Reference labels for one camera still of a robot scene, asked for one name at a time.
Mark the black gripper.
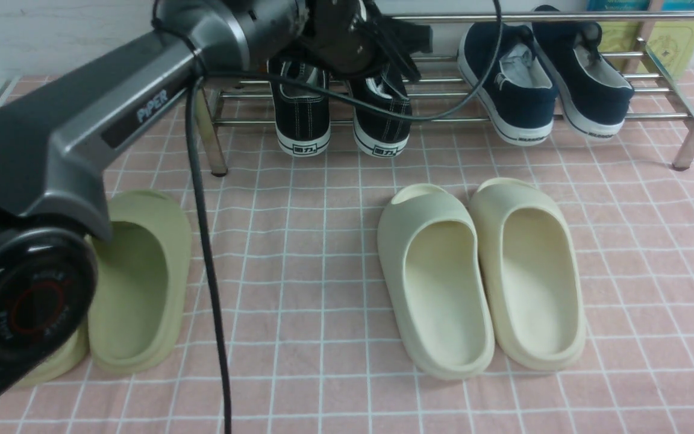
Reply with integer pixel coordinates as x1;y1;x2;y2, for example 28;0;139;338
298;1;433;83

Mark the black canvas sneaker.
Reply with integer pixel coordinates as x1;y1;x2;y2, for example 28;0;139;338
347;66;413;159
267;58;331;157

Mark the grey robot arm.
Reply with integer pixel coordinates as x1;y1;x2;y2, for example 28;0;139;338
0;1;433;396

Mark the metal shoe rack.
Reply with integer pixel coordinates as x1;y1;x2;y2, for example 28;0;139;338
195;1;694;177

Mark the navy sneaker, left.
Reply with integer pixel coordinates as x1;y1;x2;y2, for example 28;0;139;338
457;22;560;146

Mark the navy sneaker,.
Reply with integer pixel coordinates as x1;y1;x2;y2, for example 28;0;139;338
531;21;634;141
457;22;560;146

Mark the cream slipper, left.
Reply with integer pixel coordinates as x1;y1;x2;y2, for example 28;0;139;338
377;184;495;381

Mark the cream slipper,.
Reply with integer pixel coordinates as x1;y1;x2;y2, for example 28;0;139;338
377;184;495;381
468;177;586;371

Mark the navy sneaker, right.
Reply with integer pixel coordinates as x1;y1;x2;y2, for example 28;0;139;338
531;21;634;141

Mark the pink checked cloth mat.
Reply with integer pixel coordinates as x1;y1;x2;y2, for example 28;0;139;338
0;68;694;434

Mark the cream slipper, right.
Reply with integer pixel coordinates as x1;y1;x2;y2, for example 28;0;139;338
468;177;586;371

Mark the green teal book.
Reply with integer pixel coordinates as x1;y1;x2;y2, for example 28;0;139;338
587;1;694;78

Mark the green slipper, inner right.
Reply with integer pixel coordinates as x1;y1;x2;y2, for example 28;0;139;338
88;190;193;376

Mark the green slipper,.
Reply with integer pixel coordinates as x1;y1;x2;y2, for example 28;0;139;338
88;190;193;376
16;321;89;388

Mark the green slipper, outer left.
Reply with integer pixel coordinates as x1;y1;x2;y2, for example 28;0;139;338
16;321;89;388

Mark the black cable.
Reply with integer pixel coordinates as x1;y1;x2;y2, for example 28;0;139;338
151;0;503;434

